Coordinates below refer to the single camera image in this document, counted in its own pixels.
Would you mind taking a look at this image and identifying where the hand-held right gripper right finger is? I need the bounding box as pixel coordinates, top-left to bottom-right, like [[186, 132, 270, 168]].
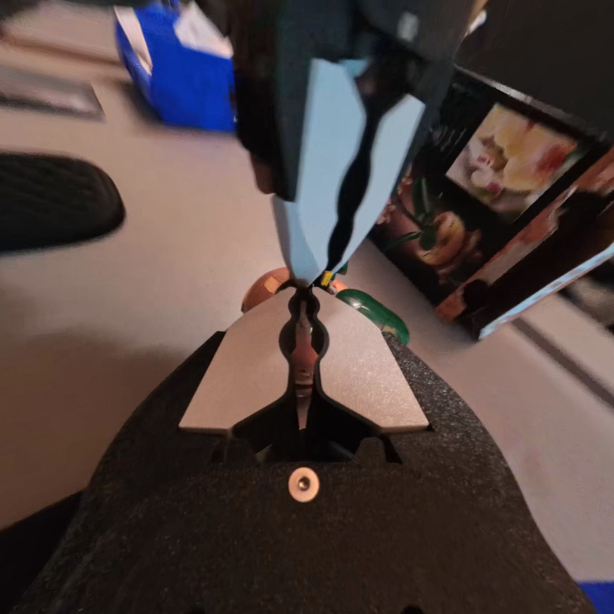
[[312, 287, 430, 436]]

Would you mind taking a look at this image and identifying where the lego flower pot model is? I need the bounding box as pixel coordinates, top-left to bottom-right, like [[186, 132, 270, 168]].
[[241, 267, 350, 399]]

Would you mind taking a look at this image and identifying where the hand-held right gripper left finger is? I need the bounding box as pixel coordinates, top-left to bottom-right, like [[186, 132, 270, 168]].
[[179, 288, 299, 437]]

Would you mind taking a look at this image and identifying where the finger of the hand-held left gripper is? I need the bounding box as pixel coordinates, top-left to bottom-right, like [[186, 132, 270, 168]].
[[272, 58, 369, 285], [327, 92, 428, 281]]

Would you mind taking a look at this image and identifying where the black standing panel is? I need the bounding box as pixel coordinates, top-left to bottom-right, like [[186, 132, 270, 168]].
[[453, 0, 614, 132]]

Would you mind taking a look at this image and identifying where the orchid print lego box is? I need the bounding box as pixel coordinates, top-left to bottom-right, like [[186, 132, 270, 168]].
[[369, 65, 614, 342]]

